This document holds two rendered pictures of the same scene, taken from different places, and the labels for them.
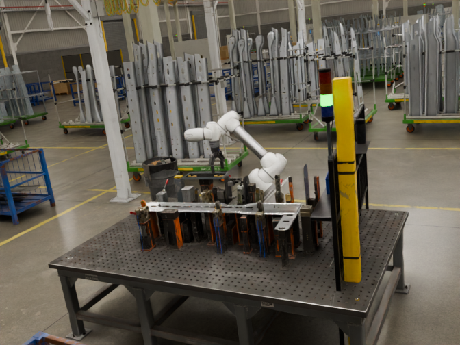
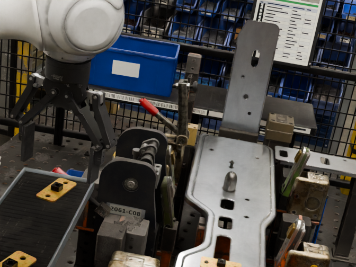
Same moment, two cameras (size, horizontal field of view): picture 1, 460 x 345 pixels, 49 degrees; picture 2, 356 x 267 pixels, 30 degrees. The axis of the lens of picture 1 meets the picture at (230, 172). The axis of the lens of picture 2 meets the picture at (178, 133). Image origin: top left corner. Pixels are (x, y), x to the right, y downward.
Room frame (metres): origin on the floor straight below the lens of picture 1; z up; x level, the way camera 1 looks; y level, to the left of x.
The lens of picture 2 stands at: (4.26, 1.16, 1.77)
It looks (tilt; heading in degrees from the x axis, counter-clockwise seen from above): 23 degrees down; 252
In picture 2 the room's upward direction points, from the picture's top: 9 degrees clockwise
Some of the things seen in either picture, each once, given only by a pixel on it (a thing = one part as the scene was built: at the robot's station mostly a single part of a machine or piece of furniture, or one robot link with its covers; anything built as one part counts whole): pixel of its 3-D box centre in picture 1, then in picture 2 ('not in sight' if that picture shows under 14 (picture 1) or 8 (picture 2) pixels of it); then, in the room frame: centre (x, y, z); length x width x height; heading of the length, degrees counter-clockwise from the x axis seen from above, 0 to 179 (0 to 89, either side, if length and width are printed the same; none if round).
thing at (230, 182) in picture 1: (239, 204); (127, 243); (3.94, -0.04, 0.94); 0.18 x 0.13 x 0.49; 68
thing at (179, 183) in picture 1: (182, 201); not in sight; (4.28, 0.46, 0.92); 0.08 x 0.08 x 0.44; 68
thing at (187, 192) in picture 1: (191, 209); not in sight; (4.06, 0.37, 0.90); 0.13 x 0.10 x 0.41; 158
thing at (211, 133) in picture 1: (211, 131); not in sight; (4.12, 0.11, 1.55); 0.13 x 0.11 x 0.16; 89
